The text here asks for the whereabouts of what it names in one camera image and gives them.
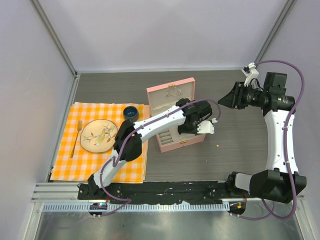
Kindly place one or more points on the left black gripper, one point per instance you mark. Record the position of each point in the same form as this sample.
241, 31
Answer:
182, 131

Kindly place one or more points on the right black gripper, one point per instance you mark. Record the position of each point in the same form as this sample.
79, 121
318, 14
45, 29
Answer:
234, 99

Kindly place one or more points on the pink jewelry box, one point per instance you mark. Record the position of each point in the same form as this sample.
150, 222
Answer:
163, 97

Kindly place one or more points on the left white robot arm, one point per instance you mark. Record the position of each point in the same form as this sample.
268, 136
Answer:
190, 117

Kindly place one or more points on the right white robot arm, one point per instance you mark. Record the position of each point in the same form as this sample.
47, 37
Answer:
281, 174

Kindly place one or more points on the dark blue mug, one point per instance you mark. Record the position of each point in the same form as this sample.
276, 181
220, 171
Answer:
131, 113

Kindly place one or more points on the bird pattern ceramic plate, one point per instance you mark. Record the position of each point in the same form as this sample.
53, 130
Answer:
98, 136

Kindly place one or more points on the gold fork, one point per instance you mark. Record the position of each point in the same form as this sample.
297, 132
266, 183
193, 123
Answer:
79, 128

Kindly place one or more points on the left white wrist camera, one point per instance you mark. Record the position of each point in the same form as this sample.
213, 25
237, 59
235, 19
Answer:
205, 127

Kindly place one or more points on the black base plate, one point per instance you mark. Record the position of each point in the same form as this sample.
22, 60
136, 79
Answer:
174, 192

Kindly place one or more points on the slotted white cable duct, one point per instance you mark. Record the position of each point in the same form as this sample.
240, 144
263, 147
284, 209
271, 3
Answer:
97, 207

